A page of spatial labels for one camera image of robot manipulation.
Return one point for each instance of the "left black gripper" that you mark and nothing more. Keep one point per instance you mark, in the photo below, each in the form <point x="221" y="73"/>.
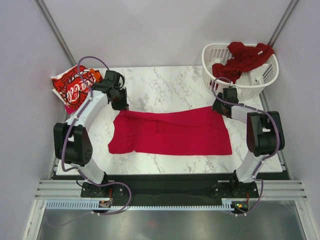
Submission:
<point x="123" y="105"/>

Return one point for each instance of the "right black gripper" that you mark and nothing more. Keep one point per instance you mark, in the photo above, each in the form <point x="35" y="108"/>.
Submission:
<point x="216" y="105"/>

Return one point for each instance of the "bright red t-shirt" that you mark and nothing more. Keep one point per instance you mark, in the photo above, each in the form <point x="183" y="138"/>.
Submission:
<point x="195" y="132"/>

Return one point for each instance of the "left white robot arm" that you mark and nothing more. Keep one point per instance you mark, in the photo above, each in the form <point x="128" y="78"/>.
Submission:
<point x="72" y="144"/>

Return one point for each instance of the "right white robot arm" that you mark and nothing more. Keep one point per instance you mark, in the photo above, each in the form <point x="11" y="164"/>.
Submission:
<point x="264" y="132"/>

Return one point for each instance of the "orange folded t-shirt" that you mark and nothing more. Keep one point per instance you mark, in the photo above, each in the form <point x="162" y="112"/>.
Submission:
<point x="97" y="75"/>

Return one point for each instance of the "white plastic laundry basket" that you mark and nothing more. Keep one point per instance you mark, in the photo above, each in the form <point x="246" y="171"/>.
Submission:
<point x="250" y="84"/>

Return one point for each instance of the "red coca-cola print t-shirt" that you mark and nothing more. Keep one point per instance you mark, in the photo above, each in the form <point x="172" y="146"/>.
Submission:
<point x="69" y="87"/>

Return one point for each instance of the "dark red t-shirt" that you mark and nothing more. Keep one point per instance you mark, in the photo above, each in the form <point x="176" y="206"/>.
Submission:
<point x="244" y="59"/>

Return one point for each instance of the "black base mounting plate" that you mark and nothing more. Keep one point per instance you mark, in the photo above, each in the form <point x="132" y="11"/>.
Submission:
<point x="171" y="189"/>

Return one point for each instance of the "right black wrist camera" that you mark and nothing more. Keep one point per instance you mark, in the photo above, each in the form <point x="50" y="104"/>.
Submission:
<point x="230" y="95"/>

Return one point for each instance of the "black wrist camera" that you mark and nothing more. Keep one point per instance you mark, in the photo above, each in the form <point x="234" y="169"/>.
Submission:
<point x="230" y="95"/>
<point x="117" y="79"/>

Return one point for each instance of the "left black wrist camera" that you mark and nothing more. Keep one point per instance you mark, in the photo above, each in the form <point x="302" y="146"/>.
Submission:
<point x="117" y="79"/>

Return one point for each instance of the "aluminium extrusion rail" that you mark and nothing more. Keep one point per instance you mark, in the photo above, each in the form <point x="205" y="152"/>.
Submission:
<point x="58" y="190"/>

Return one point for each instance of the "light blue cable duct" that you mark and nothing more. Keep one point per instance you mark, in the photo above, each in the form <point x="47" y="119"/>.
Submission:
<point x="99" y="205"/>

